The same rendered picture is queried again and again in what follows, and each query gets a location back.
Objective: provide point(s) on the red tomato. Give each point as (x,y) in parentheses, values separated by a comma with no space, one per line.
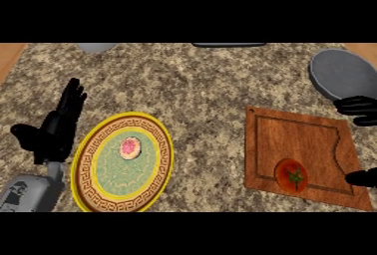
(292,175)

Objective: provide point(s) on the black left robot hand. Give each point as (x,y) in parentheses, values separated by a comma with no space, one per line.
(56,132)

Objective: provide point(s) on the brown wooden cutting board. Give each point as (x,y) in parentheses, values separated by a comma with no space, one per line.
(303,156)

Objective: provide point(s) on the pink round cupcake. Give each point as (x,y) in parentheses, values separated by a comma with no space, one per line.
(130,148)

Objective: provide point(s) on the grey round pan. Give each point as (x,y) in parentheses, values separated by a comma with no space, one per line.
(343,74)

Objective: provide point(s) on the pale grey bowl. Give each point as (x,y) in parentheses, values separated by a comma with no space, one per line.
(96,47)

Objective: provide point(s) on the yellow-rimmed patterned plate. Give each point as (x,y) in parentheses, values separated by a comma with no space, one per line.
(123,162)

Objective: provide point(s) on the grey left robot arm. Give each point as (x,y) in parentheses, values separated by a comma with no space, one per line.
(27,194)

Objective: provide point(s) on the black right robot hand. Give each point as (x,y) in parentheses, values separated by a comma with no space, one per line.
(358,108)

